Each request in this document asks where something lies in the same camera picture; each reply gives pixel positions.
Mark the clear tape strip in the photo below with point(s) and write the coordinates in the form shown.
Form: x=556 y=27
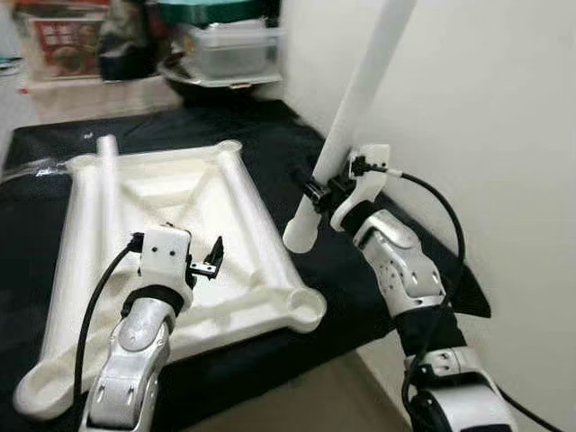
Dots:
x=31 y=166

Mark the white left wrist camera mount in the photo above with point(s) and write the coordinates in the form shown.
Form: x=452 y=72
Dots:
x=166 y=252

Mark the green pot lid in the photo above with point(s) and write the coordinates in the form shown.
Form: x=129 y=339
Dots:
x=216 y=11

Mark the beige cloth covered bench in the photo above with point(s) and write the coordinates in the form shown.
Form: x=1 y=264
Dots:
x=90 y=99

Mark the black wok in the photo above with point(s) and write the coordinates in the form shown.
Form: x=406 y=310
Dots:
x=207 y=90

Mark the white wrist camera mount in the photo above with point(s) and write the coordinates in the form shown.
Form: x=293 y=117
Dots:
x=166 y=252
x=369 y=180

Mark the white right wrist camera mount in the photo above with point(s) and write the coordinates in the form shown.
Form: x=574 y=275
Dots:
x=369 y=180

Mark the black tablecloth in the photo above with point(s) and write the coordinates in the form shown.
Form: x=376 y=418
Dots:
x=297 y=144

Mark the red printed cardboard box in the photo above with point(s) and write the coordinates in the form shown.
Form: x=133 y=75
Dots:
x=63 y=49

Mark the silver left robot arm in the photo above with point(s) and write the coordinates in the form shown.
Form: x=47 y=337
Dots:
x=135 y=360

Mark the clear plastic storage box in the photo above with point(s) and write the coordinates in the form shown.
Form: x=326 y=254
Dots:
x=229 y=54

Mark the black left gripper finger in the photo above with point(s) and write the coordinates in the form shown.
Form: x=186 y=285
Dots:
x=214 y=265

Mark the black plastic bag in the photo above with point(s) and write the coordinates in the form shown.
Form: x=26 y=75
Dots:
x=130 y=45

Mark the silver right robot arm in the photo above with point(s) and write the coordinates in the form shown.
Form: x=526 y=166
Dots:
x=396 y=261

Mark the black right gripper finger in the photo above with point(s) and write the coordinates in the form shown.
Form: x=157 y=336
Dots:
x=313 y=192

